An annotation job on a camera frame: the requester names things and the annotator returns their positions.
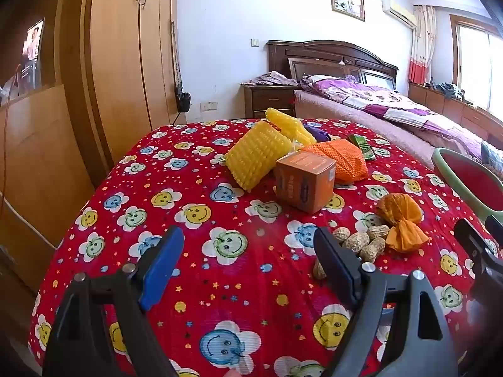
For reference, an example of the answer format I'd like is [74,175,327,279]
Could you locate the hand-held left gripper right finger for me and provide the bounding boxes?
[314,227,458,377]

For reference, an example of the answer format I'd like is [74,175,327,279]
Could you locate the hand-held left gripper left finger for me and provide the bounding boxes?
[42,226,185,377]

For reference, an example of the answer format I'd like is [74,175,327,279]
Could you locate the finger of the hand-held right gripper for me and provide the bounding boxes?
[485,215,503,240]
[454,219,503,283]

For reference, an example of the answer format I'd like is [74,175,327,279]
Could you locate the red bin with green rim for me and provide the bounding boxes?
[431,147,503,224]

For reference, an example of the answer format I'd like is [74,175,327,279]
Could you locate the orange paper wrapper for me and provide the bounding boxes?
[374,193,430,253]

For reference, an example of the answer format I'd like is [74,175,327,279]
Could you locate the orange cardboard box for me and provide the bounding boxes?
[274,151,337,215]

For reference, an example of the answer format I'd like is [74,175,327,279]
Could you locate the orange foam fruit net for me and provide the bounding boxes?
[302,140,369,184]

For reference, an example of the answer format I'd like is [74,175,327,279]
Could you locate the green mosquito coil box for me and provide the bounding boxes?
[348,134,377,161]

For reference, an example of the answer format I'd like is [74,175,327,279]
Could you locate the purple plastic wrapper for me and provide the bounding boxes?
[303,123,331,143]

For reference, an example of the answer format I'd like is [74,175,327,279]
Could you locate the yellow foam fruit net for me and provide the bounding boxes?
[225,121,293,193]
[264,108,317,148]

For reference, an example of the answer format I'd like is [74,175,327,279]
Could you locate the blue plaid cloth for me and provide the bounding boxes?
[481,141,503,167]

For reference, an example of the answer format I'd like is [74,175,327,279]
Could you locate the red flower printed tablecloth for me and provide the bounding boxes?
[27,118,503,377]

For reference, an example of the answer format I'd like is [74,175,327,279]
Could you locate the wooden window cabinet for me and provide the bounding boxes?
[408,82,503,142]

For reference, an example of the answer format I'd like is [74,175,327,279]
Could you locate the bed with pink sheet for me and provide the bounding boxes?
[294,88,503,181]

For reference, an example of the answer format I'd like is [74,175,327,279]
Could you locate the pile of dark clothes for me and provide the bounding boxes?
[430,80,466,101]

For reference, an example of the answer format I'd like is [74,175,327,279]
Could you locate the light wooden cabinet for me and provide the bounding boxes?
[0,82,95,283]

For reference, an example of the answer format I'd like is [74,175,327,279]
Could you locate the window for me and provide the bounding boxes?
[450,15,503,111]

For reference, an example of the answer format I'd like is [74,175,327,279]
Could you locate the purple and white quilt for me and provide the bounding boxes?
[301,74,488,158]

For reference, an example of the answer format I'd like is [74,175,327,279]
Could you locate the dark wooden nightstand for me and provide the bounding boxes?
[244,84,298,119]

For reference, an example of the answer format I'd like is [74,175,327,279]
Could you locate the folded clothes on nightstand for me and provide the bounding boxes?
[240,71,299,87]

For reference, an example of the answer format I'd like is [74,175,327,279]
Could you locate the white and red curtain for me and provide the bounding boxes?
[409,5,438,85]

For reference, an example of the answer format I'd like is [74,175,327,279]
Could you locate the wooden wardrobe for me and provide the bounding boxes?
[80,0,181,166]

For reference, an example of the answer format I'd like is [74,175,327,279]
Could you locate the dark wooden headboard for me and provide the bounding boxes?
[266,40,399,91]

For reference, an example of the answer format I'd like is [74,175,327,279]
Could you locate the monitor screen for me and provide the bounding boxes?
[21,18,46,91]

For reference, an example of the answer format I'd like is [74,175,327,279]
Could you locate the wall air conditioner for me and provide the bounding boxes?
[381,0,418,29]

